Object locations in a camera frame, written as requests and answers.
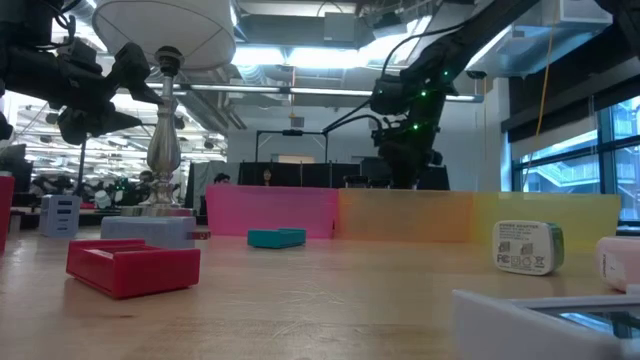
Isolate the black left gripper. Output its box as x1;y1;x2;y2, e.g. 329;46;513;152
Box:
0;41;164;147

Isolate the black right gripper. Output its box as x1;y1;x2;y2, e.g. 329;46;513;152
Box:
377;117;445;190

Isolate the blue usb wall charger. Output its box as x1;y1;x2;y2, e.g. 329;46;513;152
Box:
38;194;83;239

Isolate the lavender wall charger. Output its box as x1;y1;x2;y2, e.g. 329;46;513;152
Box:
100;215;212;250

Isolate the green wall charger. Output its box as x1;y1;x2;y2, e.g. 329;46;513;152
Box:
491;219;566;277

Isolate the teal digital thermometer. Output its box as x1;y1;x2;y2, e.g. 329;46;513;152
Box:
246;227;308;250

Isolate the small red usb charger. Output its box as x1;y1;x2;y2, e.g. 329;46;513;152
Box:
0;174;16;255

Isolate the red digital thermometer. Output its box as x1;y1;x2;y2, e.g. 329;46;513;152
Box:
65;238;202;300

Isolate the white digital thermometer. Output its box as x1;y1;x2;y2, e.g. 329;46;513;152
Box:
451;283;640;360

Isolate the pink wall charger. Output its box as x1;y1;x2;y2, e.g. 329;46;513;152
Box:
594;235;640;293

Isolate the orange translucent plastic bin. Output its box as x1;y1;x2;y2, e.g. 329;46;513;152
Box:
335;188;475;245

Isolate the white shade silver table lamp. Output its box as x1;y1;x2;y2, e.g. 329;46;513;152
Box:
92;0;237;219

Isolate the long ceiling strip light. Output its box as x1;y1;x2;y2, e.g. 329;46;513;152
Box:
117;82;481;104

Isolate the grey fabric partition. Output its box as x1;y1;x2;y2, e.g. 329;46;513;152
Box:
192;160;240;187

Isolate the grey ceiling box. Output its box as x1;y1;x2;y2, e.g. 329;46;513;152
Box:
323;12;357;44

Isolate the pink translucent plastic bin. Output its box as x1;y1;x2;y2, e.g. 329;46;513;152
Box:
205;183;340;239

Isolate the dark framed window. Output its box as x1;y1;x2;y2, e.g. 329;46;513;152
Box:
509;94;640;224

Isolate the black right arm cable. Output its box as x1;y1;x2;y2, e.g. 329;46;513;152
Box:
322;22;469;136

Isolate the black gantry frame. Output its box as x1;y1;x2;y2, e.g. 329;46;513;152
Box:
255;129;330;164
77;137;89;197

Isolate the black partition wall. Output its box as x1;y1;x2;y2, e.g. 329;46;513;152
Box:
237;160;451;190

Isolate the yellow hanging cable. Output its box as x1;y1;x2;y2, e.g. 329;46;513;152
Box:
522;19;557;189

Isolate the white ceiling duct box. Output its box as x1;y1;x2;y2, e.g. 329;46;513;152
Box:
514;0;614;27

